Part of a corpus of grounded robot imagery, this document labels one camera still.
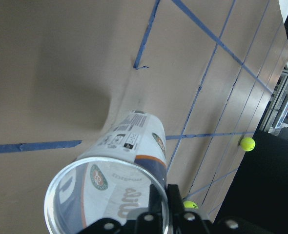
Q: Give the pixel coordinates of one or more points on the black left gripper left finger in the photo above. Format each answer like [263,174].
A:
[157,204]

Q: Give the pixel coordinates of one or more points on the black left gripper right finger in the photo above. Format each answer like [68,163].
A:
[175,201]

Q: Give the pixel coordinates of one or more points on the Wilson tennis ball can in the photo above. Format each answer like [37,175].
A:
[111,179]

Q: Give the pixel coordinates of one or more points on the centre tennis ball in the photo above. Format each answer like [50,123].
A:
[190,204]

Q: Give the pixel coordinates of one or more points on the tennis ball near right gripper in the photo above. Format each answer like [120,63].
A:
[247,144]

